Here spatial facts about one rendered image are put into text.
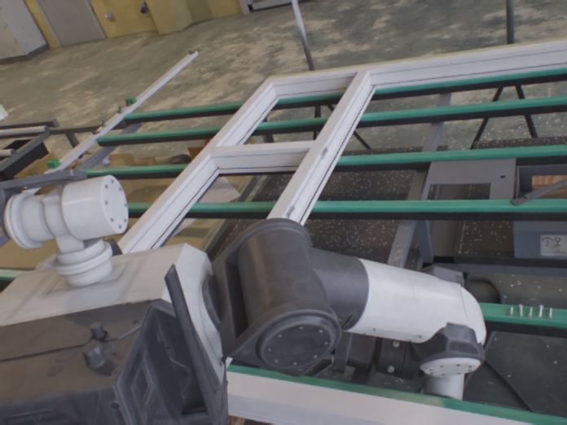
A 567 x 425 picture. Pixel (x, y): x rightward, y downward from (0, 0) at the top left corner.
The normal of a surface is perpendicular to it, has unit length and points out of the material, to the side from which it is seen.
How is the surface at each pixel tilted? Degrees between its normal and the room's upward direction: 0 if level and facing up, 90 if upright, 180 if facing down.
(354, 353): 27
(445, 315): 71
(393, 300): 65
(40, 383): 13
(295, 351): 99
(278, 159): 90
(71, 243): 78
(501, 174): 0
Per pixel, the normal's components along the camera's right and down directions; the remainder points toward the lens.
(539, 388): -0.26, -0.80
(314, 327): 0.21, 0.63
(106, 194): 0.98, -0.18
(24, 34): 0.90, 0.00
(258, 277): -0.58, -0.53
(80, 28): -0.34, 0.60
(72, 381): -0.19, -0.92
